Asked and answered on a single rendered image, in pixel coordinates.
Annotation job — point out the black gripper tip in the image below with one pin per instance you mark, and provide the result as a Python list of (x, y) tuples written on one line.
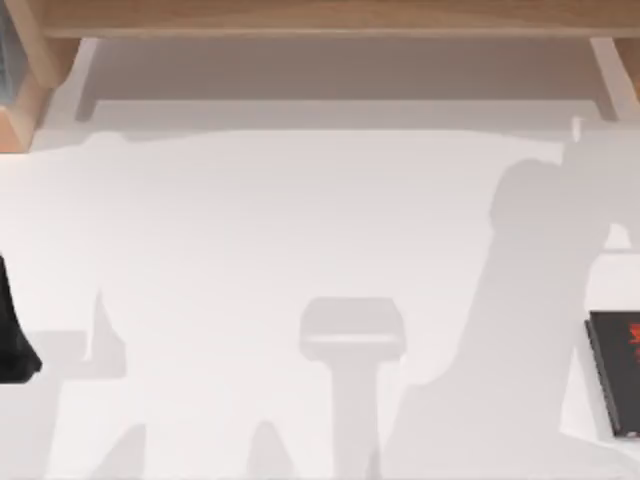
[(12, 345)]

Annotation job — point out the wooden cupboard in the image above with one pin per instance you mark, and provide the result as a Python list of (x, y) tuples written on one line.
[(320, 20)]

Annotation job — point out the black book with red print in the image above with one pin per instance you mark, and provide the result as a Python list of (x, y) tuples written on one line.
[(620, 370)]

